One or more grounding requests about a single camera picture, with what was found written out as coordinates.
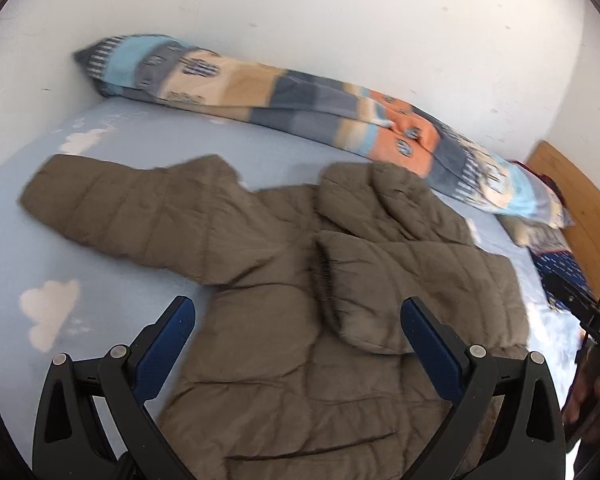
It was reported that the right hand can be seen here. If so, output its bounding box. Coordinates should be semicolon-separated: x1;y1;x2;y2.
561;374;600;443

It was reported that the colourful patchwork rolled duvet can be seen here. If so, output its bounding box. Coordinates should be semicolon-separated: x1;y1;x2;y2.
73;35;571;229

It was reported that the wooden headboard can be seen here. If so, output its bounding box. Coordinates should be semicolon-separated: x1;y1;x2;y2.
526;141;600;298

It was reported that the brown quilted puffer jacket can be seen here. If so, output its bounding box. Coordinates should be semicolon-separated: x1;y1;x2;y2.
20;155;529;479

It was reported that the light blue cloud bedsheet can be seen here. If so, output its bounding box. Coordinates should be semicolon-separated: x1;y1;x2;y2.
0;99;580;474

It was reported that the navy star-patterned pillow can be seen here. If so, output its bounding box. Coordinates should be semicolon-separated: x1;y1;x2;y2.
531;250;593;311

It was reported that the grey patterned pillow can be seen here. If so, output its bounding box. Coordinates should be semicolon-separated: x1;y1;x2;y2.
510;222;570;255

